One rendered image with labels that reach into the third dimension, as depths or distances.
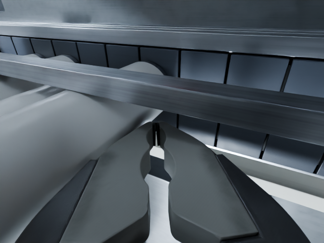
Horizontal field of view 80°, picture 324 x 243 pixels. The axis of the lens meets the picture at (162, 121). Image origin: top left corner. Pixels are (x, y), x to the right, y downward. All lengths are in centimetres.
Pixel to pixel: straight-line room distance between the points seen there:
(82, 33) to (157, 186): 19
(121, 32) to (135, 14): 5
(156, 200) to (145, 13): 23
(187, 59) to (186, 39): 1
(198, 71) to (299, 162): 11
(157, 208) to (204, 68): 20
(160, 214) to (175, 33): 24
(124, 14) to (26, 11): 17
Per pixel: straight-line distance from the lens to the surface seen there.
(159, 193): 27
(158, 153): 17
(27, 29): 30
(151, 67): 17
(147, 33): 18
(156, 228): 34
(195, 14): 21
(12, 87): 20
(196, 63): 16
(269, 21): 20
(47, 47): 27
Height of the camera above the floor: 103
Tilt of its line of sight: 50 degrees down
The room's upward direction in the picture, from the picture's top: 135 degrees counter-clockwise
